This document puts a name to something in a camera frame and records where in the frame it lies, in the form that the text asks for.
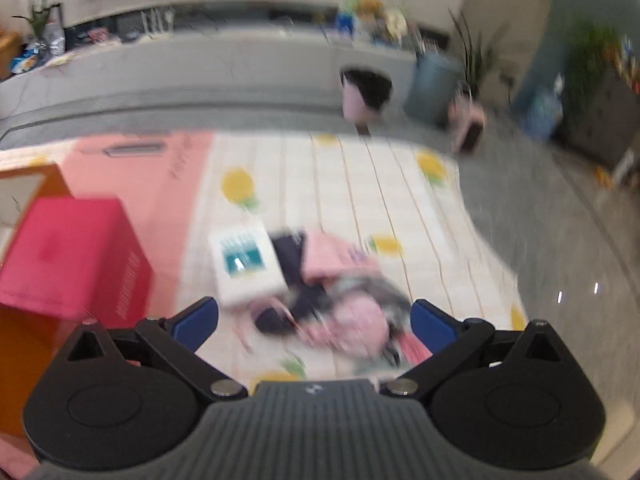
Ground blue water bottle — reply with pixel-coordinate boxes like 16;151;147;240
527;74;566;141

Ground marble tv console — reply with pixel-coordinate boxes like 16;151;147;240
0;24;422;127

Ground snack bags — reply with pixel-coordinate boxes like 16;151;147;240
9;42;51;74

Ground navy headband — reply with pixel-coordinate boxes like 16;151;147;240
252;230;332;335

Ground gold vase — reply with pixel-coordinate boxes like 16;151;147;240
0;32;24;81

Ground bushy green plant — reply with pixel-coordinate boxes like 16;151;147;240
564;19;627;111

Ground red storage box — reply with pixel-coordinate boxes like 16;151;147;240
0;197;154;322

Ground pink cloth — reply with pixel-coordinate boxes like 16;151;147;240
302;231;382;282

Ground clear plastic bag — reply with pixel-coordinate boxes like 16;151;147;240
300;277;417;367

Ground green plant in glass vase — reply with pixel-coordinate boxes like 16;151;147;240
12;0;66;42

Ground orange cardboard box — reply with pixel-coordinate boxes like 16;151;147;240
0;162;101;441

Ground white teal booklet box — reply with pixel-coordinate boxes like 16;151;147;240
208;226;289;307

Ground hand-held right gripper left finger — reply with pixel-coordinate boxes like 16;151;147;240
66;296;249;402

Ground long leaf potted plant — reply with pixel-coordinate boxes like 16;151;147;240
447;9;506;97

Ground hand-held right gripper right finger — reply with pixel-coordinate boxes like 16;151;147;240
381;299;571;401

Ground grey lidded trash can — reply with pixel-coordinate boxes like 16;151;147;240
403;52;464;126

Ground pink space heater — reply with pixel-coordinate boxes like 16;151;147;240
448;94;487;154

